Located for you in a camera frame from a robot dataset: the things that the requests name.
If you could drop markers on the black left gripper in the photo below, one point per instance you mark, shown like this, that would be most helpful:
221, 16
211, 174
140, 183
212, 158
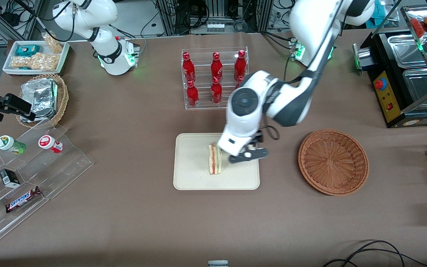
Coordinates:
257, 138

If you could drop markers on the triangular sandwich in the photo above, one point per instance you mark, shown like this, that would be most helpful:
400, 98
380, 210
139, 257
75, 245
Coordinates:
215, 161

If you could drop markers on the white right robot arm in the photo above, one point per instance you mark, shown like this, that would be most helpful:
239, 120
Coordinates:
106, 44

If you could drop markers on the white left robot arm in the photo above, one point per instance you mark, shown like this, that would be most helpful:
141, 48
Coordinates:
291, 100

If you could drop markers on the light wicker basket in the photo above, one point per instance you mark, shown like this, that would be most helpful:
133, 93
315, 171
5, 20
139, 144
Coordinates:
62, 100

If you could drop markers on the white rectangular snack tray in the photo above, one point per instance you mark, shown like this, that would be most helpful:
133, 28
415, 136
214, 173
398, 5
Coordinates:
9, 66

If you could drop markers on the beige plastic serving tray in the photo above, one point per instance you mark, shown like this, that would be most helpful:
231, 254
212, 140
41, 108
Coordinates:
195, 167

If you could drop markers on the round brown wicker basket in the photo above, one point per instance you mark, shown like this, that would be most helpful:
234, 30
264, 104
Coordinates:
332, 163

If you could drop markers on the silver foil container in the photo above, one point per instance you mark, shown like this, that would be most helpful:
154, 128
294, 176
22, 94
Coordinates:
39, 96

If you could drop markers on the green yogurt drink bottle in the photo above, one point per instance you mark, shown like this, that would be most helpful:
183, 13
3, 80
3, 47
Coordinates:
7, 144

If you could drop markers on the red yogurt drink bottle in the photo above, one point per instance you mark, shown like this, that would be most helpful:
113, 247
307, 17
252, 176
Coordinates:
48, 142

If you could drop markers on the large clear peanut snack bag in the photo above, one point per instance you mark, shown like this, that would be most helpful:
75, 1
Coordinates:
35, 62

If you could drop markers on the teal snack packet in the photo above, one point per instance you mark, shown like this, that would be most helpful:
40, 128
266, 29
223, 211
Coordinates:
27, 50

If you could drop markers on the red cola bottle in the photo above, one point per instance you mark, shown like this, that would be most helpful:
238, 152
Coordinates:
216, 92
216, 66
188, 68
192, 95
239, 82
240, 65

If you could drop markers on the clear acrylic bottle rack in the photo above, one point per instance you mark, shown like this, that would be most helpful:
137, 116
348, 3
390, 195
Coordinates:
204, 105

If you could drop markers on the small black carton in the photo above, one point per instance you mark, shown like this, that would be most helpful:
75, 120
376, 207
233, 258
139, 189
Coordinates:
9, 178

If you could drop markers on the clear acrylic stepped shelf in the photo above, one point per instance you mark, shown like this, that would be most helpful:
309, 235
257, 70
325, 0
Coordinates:
65, 167

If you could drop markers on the small clear peanut snack bag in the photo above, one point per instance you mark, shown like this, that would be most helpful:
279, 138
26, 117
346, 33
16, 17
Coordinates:
53, 43

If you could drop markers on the snickers chocolate bar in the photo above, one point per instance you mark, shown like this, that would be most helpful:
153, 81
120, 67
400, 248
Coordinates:
22, 200

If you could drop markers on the white power strip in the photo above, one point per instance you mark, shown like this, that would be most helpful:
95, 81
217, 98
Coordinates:
215, 26

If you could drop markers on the grey device at table edge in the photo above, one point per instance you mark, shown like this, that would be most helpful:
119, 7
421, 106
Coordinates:
218, 264

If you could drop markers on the red emergency stop button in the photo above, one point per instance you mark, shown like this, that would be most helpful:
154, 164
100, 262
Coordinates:
379, 84

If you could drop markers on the black food warmer appliance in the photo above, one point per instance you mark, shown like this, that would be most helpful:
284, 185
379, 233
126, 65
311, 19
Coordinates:
393, 115

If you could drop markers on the brown table cover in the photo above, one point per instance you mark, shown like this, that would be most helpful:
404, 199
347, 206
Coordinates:
124, 222

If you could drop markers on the steel food pan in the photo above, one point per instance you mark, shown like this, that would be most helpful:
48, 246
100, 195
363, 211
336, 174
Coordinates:
421, 87
406, 52

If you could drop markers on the teal paper sheet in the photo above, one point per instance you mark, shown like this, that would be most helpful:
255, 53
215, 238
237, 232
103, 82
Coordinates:
382, 16

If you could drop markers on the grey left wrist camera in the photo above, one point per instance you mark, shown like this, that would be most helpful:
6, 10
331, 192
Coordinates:
260, 152

